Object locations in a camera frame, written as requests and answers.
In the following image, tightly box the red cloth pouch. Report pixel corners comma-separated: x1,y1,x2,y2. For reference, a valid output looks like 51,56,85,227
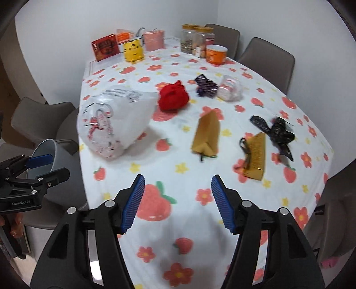
158,81,190,111

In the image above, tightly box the floral strawberry tablecloth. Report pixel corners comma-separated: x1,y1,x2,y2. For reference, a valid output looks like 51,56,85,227
80,40,334,288

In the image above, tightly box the plastic yogurt cup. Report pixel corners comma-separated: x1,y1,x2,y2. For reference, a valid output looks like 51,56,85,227
217,75,243,102

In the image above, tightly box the gold box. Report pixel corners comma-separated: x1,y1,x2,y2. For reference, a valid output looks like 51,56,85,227
234,132,265,181
191,111,220,162

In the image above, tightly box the grey metal trash bin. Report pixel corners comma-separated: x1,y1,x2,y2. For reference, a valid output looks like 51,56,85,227
26,138,87,209

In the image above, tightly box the orange white small box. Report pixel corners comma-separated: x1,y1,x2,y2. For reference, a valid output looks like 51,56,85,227
115,29,135,44

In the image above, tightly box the grey chair right far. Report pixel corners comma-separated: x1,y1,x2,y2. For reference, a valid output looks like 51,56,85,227
206,24,240,60

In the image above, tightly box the left hand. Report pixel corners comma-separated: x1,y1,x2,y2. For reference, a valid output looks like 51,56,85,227
7,213,24,238

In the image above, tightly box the grey chair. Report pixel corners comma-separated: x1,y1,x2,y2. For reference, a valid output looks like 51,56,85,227
206,24,240,60
11,98,79,145
1,144,88,229
238,37,295,94

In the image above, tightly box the grey chair left far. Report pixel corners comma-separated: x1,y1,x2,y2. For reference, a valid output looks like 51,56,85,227
11,98,79,145

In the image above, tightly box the grey chair left near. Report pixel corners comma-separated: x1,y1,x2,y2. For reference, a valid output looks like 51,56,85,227
1,144,88,229

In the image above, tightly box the pink slipper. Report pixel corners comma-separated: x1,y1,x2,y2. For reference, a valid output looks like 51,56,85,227
320,257,339,269

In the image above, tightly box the black plastic bag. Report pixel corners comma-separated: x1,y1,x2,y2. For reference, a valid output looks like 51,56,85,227
250,116,295,161

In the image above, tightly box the yellow tiger toy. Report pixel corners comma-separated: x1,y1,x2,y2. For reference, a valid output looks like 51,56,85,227
123,38,144,64

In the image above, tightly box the red gift box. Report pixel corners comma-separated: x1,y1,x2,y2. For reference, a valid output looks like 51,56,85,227
91,34,120,62

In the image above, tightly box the clear jar red label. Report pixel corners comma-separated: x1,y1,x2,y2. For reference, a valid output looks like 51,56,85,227
192,26,215,58

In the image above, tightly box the purple patterned wrapper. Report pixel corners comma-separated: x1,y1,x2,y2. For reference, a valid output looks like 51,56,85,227
194,74,218,98

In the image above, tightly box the pink round box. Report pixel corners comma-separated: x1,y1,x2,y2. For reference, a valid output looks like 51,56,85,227
142,29,165,52

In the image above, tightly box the orange snack tub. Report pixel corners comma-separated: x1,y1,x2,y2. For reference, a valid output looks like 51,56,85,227
206,44,228,65

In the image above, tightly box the grey chair right near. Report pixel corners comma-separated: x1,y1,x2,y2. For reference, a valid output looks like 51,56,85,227
238,37,295,94

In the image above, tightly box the clear jar rear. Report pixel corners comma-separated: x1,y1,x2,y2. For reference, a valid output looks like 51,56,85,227
180,24,198,54

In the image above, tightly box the white printed plastic bag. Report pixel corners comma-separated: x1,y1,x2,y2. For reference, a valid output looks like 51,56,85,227
77,85,158,160

